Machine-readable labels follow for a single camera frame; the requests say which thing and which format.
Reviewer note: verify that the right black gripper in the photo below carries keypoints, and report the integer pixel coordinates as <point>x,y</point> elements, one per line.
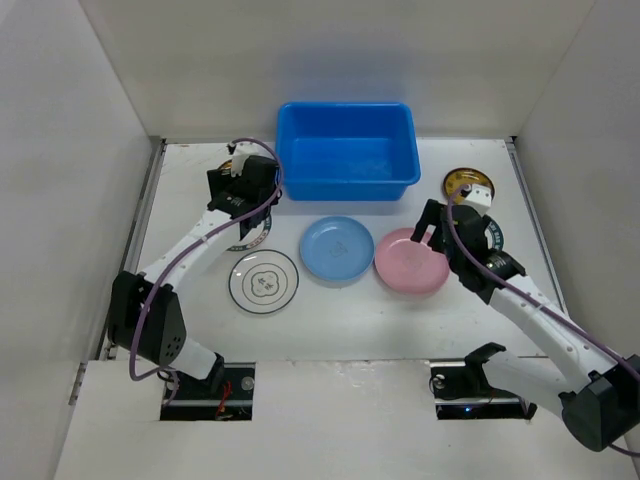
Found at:
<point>433,226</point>

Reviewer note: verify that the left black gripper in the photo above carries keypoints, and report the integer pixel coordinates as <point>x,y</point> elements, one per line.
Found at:
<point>223,182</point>

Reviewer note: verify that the green rim plate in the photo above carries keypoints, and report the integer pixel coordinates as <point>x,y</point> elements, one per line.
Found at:
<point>254,237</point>
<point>494,236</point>

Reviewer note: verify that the pink plate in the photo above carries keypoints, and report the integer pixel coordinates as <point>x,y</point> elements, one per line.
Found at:
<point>410,267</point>

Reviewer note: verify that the white plate with flower emblem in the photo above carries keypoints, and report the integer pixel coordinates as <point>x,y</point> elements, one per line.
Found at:
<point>263,282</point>

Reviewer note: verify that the light blue plate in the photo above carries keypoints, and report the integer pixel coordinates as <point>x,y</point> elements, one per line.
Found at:
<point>337,249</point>

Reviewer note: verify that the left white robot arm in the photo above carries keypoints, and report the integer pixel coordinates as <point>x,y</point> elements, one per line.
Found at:
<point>145,314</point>

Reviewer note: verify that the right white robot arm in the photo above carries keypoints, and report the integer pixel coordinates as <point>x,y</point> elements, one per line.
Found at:
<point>590,388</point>

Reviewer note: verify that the blue plastic bin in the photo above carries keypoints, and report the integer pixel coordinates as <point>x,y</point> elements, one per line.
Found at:
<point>347,151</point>

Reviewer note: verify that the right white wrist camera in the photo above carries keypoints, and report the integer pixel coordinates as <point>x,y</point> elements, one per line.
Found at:
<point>479,198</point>

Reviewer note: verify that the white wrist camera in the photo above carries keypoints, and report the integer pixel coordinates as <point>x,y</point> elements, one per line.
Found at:
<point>479,198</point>
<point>240,152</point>

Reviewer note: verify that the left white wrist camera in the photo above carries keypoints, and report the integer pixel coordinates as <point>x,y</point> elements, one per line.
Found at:
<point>240,152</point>

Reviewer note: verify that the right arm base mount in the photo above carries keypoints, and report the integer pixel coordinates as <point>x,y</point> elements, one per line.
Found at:
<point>459,395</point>

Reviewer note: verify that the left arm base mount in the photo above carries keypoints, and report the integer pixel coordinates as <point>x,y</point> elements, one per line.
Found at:
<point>231,402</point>

